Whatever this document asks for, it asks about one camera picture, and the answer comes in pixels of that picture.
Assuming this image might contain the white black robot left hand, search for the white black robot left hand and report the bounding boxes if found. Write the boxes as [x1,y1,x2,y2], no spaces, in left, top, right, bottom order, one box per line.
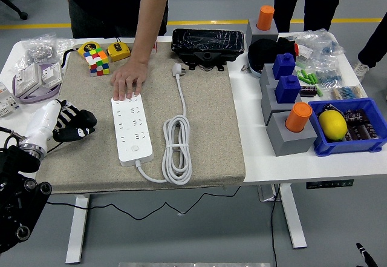
[23,99,98,153]

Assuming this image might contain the person's left hand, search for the person's left hand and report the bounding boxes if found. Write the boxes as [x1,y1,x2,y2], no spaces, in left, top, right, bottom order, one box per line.
[109,59,149,101]

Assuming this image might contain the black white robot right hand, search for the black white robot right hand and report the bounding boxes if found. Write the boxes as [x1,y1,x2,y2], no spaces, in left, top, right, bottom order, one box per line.
[355,242,379,267]

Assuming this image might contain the black power adapter plug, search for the black power adapter plug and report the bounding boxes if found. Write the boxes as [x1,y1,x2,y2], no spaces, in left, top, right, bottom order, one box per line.
[79,111,98,128]

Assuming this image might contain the white power strip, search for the white power strip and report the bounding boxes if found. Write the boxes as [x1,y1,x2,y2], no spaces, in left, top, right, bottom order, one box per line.
[111,94,155,167]

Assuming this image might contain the purple tray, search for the purple tray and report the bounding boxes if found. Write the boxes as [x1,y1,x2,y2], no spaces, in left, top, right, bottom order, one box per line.
[11,62,63,104]

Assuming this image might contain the square yellow tape measure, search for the square yellow tape measure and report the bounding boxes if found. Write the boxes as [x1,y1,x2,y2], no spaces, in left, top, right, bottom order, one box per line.
[103,35,132,63]

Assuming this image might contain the white circuit breaker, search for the white circuit breaker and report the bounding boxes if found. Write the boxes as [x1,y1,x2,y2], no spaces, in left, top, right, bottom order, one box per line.
[0,81,20,119]

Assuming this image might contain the white socket box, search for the white socket box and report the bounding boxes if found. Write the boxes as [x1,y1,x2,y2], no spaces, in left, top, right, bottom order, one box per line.
[14,64,43,97]
[41,62,63,87]

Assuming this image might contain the round yellow tape measure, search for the round yellow tape measure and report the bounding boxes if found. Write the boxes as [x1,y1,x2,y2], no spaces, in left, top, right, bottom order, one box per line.
[61,41,101,70]

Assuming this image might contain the empty clear plastic bag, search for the empty clear plastic bag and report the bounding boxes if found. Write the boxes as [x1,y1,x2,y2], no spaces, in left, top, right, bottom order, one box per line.
[56,38,77,58]

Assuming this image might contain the clear bag metal screws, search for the clear bag metal screws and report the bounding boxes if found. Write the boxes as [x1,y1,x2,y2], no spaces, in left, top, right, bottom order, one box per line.
[21,33,60,65]

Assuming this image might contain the black desk control panel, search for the black desk control panel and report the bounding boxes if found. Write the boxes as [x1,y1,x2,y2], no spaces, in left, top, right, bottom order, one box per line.
[305,179,354,190]

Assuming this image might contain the grey-brown mat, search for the grey-brown mat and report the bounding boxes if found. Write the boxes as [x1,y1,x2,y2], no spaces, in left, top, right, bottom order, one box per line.
[34,41,246,195]

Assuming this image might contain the white table leg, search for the white table leg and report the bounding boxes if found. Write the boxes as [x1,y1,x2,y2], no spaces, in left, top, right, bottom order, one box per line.
[65,194,91,265]
[278,183,308,249]

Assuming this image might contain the black plastic-wrapped device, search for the black plastic-wrapped device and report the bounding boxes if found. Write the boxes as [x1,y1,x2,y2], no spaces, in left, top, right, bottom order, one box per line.
[171,28,245,72]

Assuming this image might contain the blue plastic bin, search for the blue plastic bin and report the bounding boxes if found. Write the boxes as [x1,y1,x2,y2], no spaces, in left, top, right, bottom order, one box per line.
[307,97,387,157]

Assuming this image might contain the grey under-desk box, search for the grey under-desk box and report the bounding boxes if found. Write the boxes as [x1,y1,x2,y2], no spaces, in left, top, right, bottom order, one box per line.
[257,184,282,203]

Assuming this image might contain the white bowl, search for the white bowl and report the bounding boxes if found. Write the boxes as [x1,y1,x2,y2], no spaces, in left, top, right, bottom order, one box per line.
[247,59,263,79]

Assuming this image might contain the dark brown capacitor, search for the dark brown capacitor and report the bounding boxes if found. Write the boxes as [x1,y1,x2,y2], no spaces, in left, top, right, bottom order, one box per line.
[362,123,381,140]
[299,85,318,97]
[344,124,365,142]
[343,108,370,125]

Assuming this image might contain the black cloth bundle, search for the black cloth bundle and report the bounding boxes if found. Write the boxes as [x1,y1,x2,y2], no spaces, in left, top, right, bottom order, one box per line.
[247,36,299,73]

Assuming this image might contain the yellow lemon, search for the yellow lemon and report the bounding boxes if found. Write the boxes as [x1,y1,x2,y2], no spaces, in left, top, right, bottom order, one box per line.
[318,110,348,142]

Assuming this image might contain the orange cylinder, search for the orange cylinder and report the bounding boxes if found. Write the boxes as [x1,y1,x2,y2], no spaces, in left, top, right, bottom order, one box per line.
[256,5,275,32]
[285,102,313,133]

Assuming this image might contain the black metal clip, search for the black metal clip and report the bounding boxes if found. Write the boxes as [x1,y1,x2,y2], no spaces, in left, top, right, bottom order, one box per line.
[321,103,344,116]

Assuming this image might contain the blue block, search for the blue block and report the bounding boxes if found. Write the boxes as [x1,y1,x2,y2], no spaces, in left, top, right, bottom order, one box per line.
[272,52,296,81]
[274,74,302,104]

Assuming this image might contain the clear bag taped resistors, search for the clear bag taped resistors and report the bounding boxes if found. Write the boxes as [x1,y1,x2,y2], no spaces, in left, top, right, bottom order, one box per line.
[329,84,368,101]

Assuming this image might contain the clear bag blue components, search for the clear bag blue components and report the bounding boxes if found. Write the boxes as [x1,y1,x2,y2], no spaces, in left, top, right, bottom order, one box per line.
[290,29,345,62]
[313,58,345,88]

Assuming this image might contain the white power strip cable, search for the white power strip cable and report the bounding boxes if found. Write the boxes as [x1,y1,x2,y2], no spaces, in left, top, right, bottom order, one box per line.
[135,62,194,186]

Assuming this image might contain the black hanging cable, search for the black hanging cable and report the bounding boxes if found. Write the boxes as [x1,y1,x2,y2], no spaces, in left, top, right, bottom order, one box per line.
[270,184,282,267]

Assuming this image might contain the black adapter cord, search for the black adapter cord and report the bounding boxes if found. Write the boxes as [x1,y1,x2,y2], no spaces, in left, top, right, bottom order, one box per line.
[44,139,242,220]

